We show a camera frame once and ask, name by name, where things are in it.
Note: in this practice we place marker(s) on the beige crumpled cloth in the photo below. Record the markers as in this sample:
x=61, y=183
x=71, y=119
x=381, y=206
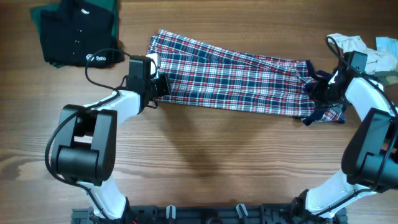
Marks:
x=378, y=60

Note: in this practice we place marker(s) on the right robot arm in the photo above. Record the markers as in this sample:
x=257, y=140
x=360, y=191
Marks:
x=369, y=162

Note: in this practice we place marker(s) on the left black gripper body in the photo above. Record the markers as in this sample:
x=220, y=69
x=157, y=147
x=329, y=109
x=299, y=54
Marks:
x=159, y=86

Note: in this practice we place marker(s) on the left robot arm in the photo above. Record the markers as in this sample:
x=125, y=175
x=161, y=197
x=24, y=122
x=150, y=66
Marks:
x=82, y=150

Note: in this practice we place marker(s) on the olive green cloth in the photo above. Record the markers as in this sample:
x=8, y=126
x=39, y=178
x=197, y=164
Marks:
x=387, y=77

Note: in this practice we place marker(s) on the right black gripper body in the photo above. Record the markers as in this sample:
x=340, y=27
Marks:
x=322, y=94

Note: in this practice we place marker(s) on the green folded shirt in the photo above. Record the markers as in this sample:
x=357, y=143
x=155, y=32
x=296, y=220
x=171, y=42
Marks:
x=115, y=18

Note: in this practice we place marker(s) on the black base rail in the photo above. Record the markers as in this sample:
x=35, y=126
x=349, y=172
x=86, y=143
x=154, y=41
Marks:
x=265, y=214

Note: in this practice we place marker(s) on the light blue cloth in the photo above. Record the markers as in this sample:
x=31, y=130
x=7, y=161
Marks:
x=387, y=44

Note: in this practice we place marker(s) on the black folded polo shirt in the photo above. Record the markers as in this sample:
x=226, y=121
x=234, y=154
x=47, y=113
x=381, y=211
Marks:
x=74, y=34

